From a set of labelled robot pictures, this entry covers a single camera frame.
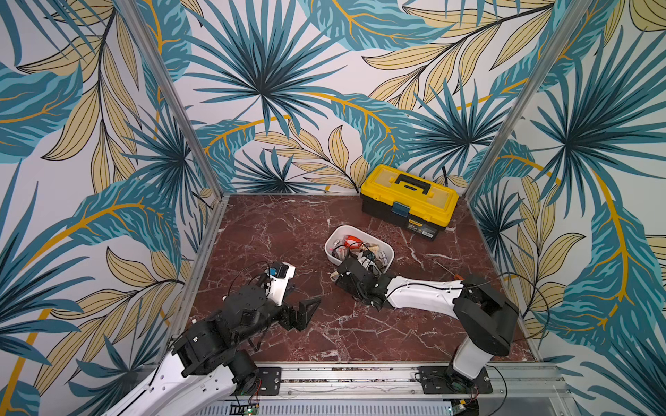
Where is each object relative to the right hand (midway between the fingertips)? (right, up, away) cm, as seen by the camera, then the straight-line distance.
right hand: (337, 277), depth 88 cm
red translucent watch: (+6, +10, +9) cm, 14 cm away
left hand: (-8, -1, -22) cm, 24 cm away
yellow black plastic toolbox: (+29, +25, +7) cm, 40 cm away
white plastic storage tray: (+2, +11, +12) cm, 17 cm away
